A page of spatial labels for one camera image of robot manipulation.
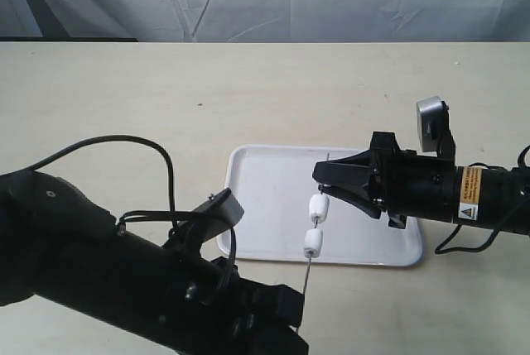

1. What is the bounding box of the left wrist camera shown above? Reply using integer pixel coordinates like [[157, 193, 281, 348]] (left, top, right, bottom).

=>
[[179, 188, 244, 249]]

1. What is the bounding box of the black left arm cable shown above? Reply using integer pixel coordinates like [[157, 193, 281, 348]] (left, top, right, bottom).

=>
[[32, 134, 239, 290]]

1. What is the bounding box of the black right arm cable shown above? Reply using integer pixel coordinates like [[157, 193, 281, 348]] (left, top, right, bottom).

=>
[[433, 143, 530, 256]]

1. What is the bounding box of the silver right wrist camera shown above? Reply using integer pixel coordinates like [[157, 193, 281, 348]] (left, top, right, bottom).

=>
[[416, 96, 455, 163]]

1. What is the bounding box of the white marshmallow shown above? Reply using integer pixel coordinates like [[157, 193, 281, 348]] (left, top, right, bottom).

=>
[[303, 228, 323, 259], [308, 193, 330, 225]]

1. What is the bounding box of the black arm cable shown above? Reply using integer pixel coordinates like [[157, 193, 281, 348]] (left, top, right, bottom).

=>
[[433, 143, 530, 256], [32, 134, 239, 290]]

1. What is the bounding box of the thin metal skewer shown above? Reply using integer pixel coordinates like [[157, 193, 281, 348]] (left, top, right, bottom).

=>
[[294, 151, 331, 336]]

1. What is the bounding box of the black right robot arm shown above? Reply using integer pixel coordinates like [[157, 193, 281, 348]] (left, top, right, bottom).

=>
[[312, 132, 529, 235]]

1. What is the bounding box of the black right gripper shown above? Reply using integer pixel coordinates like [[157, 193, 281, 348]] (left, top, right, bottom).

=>
[[312, 131, 458, 228]]

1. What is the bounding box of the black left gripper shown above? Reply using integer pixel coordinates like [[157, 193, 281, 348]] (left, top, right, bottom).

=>
[[165, 257, 309, 355]]

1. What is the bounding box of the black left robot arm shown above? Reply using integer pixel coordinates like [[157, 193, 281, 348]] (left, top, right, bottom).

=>
[[1, 171, 309, 354]]

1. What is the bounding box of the white rectangular plastic tray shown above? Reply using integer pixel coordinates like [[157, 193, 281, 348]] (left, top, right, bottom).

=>
[[225, 145, 423, 267]]

